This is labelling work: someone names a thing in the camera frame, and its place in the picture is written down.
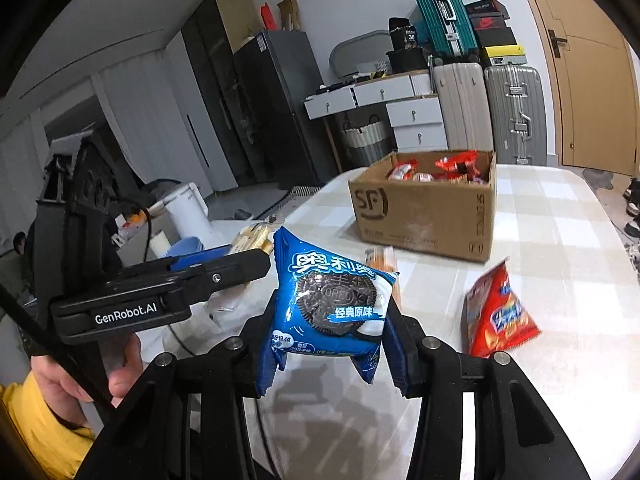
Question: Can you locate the person's left forearm yellow sleeve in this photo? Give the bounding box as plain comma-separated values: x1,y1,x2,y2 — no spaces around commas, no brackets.
0,370,96,480

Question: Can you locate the dark tall cabinet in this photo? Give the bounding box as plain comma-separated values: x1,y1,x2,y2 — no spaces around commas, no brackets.
180,0,261,193

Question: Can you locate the brown cardboard box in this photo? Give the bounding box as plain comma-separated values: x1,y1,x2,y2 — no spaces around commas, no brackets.
348,149,497,264

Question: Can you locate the beige ribbed suitcase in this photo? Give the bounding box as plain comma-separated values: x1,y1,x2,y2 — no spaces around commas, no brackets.
432,62,496,153

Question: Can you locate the black white shoe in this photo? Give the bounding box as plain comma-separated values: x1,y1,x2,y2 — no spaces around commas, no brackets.
622,177,640,238

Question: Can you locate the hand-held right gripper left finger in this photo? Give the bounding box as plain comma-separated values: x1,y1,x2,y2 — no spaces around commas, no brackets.
75,292,281,480

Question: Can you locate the blue cookie packet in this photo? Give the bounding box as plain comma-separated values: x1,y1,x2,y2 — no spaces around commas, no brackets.
255,226,401,398

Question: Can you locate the grey plastic basin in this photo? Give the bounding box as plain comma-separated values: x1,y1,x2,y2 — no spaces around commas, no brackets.
330,30,393,81

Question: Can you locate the white red snack packet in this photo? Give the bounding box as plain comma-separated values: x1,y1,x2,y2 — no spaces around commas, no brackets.
387,157,420,181

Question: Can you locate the person's left hand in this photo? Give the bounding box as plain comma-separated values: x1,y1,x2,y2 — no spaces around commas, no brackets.
30,332,146,408

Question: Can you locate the red clear snack wrapper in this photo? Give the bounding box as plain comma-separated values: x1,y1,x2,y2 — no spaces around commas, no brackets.
434,150,479,182

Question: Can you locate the orange snack packet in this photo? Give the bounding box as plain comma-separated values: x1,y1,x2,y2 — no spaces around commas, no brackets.
364,245,403,311

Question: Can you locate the white drawer cabinet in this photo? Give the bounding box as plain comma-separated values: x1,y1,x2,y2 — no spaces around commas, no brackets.
304,70,448,153

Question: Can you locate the dark grey fridge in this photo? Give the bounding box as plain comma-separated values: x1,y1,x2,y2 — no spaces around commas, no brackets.
232,30,336,188

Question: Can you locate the yellow black shoe box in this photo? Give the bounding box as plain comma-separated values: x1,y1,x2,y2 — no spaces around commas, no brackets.
482,44,526,67

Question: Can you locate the black strap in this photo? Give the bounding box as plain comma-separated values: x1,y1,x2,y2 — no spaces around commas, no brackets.
0,282,113,411

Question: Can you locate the silver ribbed suitcase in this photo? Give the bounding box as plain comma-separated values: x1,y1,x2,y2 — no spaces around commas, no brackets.
484,64,548,166

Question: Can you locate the blue bowl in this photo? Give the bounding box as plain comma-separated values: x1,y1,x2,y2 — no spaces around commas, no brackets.
167,237,205,259

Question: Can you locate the small cardboard box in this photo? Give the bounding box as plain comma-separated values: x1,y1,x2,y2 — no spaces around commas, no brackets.
277,0,303,33

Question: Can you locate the black cable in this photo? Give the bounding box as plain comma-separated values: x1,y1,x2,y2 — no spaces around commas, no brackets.
120,200,153,263

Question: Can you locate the wooden door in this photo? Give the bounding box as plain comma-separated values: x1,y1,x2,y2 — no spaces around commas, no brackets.
515,0,640,176

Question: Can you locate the teal suitcase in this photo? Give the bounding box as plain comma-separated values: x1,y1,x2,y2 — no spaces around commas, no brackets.
407,0,481,63

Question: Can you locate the white grey laundry basket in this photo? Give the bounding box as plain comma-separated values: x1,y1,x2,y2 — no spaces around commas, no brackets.
340,115,391,163

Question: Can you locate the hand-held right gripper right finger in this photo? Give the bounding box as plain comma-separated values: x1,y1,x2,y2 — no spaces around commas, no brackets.
382,294,576,480

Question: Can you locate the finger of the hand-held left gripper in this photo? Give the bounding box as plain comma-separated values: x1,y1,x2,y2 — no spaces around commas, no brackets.
119,249,273,307

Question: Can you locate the black red shoe box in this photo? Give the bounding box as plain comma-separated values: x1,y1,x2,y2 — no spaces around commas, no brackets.
472,14,513,32

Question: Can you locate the red chip packet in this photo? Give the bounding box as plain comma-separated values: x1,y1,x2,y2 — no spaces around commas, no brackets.
462,256,542,358

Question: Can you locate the white kettle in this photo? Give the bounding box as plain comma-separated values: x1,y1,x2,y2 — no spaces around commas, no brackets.
150,182,216,251

